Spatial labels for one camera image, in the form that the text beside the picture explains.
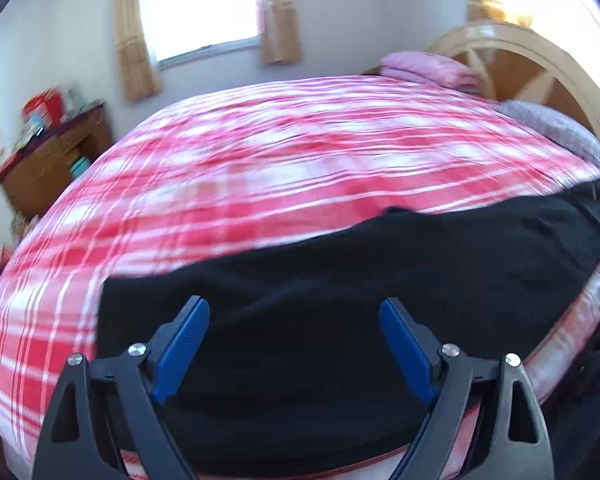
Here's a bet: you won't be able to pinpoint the dark blue jacket torso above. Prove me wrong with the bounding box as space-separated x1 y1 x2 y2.
542 327 600 479

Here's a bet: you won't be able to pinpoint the beige curtain right panel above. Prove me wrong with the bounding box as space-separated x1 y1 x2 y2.
259 0 303 65

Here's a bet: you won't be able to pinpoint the light wooden headboard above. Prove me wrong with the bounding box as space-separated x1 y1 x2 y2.
426 20 600 140

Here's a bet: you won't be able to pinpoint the black pants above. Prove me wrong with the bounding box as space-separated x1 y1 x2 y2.
96 180 600 478

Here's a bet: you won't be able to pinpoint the grey lilac pillow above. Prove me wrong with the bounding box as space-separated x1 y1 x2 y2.
495 100 600 168

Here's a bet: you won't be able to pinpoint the red white plaid bedspread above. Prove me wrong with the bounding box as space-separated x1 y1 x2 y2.
0 76 600 478

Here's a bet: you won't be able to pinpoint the red bag on desk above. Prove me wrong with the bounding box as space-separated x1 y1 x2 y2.
22 88 66 127

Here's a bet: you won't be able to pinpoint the beige curtain left panel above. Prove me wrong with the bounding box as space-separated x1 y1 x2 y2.
114 0 162 103

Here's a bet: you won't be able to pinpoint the beige curtain panel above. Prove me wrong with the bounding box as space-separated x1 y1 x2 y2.
259 0 303 65
114 0 162 103

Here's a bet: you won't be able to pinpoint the brown wooden desk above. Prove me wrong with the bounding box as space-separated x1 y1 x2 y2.
0 101 114 220

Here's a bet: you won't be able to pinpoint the folded pink blanket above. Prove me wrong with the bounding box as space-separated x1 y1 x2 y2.
379 51 482 94

